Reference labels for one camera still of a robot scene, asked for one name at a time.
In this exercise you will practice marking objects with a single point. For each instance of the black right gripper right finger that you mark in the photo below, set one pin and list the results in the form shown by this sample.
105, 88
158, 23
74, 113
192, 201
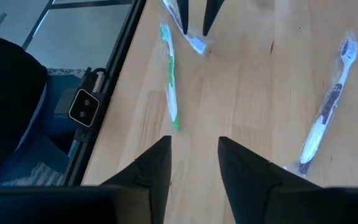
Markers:
291, 202

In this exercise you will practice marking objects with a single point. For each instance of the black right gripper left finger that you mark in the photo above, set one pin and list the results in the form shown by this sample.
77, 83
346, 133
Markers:
73, 205

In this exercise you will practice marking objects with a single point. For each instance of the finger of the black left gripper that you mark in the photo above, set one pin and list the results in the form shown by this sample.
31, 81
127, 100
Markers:
184, 12
211, 12

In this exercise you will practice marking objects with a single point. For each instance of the green toothbrush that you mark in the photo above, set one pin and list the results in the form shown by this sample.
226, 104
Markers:
172, 102

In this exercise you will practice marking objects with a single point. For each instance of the person's torso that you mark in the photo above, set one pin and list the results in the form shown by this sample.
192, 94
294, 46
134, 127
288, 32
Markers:
8, 93

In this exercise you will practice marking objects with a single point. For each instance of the black table-level camera box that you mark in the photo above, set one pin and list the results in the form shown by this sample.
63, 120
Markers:
84, 107

